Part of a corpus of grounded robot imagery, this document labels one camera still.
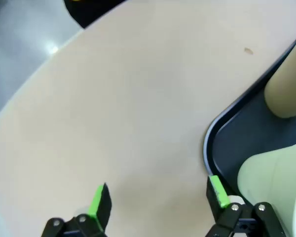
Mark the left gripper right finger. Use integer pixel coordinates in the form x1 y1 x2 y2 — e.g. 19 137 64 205
206 175 287 237

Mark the black rounded object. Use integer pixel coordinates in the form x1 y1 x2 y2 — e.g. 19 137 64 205
65 0 115 30

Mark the light green plastic cup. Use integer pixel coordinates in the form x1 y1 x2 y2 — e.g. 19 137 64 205
236 141 296 237

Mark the brown plastic cup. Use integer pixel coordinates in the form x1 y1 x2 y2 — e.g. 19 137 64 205
264 31 296 119

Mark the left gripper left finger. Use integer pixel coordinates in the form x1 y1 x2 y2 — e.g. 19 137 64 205
40 182 113 237

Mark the black plastic tray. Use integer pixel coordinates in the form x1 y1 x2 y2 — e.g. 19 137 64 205
202 36 296 207

